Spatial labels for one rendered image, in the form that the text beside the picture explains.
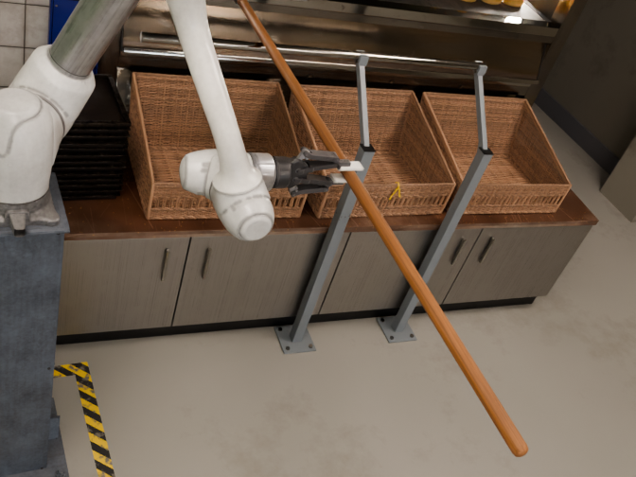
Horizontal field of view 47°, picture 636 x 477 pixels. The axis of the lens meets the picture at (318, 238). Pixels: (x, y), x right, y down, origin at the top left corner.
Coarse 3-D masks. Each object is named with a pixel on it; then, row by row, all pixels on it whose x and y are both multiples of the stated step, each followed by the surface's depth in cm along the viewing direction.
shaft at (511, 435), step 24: (240, 0) 237; (288, 72) 208; (312, 120) 193; (336, 144) 186; (360, 192) 173; (384, 240) 163; (408, 264) 157; (432, 312) 148; (456, 336) 144; (456, 360) 142; (480, 384) 136; (504, 432) 130
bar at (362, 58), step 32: (416, 64) 250; (448, 64) 255; (480, 64) 260; (480, 96) 262; (480, 128) 262; (480, 160) 261; (352, 192) 249; (448, 224) 279; (320, 256) 270; (320, 288) 278; (384, 320) 320; (288, 352) 291
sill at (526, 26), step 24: (264, 0) 256; (288, 0) 259; (312, 0) 262; (336, 0) 267; (360, 0) 273; (456, 24) 291; (480, 24) 295; (504, 24) 300; (528, 24) 305; (552, 24) 313
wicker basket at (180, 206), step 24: (144, 96) 259; (168, 96) 263; (192, 96) 266; (240, 96) 274; (264, 96) 278; (168, 120) 268; (192, 120) 271; (240, 120) 278; (264, 120) 282; (288, 120) 268; (144, 144) 240; (168, 144) 272; (192, 144) 275; (264, 144) 287; (288, 144) 270; (144, 168) 242; (168, 168) 262; (144, 192) 242; (168, 192) 236; (288, 192) 253; (168, 216) 243; (192, 216) 246; (216, 216) 250; (288, 216) 261
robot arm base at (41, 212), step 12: (48, 192) 168; (0, 204) 160; (12, 204) 160; (24, 204) 161; (36, 204) 164; (48, 204) 168; (0, 216) 161; (12, 216) 160; (24, 216) 161; (36, 216) 165; (48, 216) 166; (12, 228) 160; (24, 228) 163
